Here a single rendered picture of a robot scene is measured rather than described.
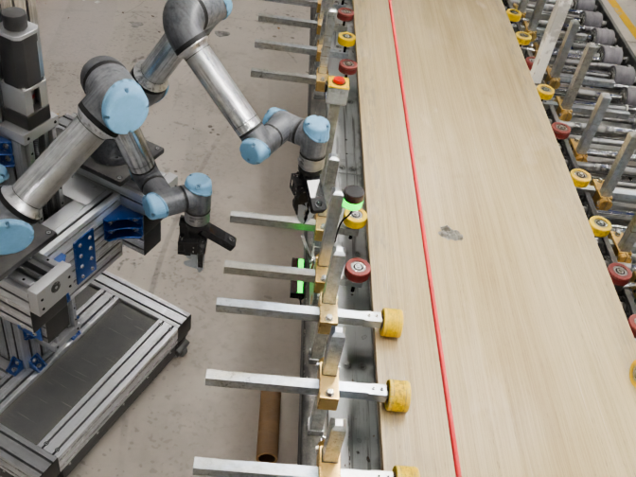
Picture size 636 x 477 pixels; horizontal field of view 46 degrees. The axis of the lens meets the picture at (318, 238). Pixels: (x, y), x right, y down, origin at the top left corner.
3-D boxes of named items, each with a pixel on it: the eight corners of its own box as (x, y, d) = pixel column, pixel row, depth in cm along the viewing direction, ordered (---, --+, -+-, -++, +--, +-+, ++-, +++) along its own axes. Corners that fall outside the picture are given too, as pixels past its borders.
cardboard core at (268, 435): (256, 451, 276) (261, 384, 298) (255, 464, 281) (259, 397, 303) (278, 453, 277) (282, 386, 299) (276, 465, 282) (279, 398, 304)
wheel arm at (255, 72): (250, 79, 331) (251, 70, 328) (250, 74, 333) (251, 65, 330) (348, 91, 335) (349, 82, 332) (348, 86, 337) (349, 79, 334)
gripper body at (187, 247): (181, 238, 233) (181, 209, 225) (208, 242, 234) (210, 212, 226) (177, 256, 227) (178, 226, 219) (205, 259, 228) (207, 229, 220)
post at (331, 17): (312, 107, 345) (328, 8, 313) (312, 103, 348) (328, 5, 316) (320, 108, 345) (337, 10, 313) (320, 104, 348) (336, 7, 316)
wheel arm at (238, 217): (229, 224, 255) (230, 215, 252) (230, 218, 257) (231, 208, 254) (357, 238, 259) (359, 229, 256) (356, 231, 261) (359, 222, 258)
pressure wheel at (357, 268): (340, 298, 239) (345, 273, 231) (340, 280, 245) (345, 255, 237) (364, 301, 240) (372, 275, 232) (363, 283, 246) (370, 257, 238)
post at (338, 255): (309, 365, 232) (333, 253, 200) (309, 356, 234) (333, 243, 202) (320, 366, 232) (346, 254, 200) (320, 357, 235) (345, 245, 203)
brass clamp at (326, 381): (314, 409, 192) (317, 397, 189) (314, 366, 202) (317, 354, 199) (338, 411, 193) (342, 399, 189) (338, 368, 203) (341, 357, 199)
